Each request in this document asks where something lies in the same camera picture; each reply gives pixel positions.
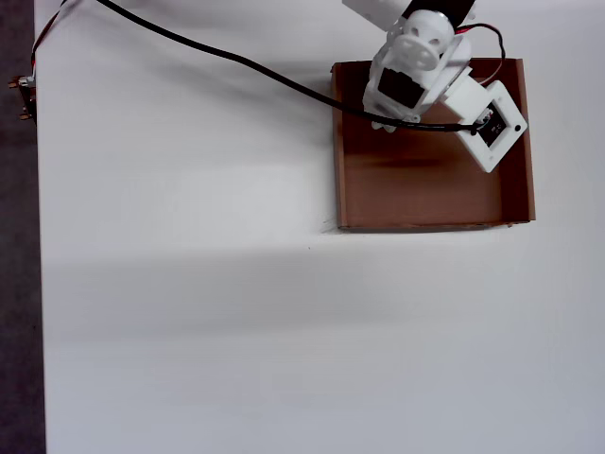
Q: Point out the white robot arm with base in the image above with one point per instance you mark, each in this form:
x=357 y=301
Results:
x=378 y=9

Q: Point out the brown cardboard box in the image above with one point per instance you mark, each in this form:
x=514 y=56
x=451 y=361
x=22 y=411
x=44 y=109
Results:
x=425 y=189

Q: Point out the small brown connector board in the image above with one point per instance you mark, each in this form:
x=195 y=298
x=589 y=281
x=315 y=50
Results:
x=26 y=101

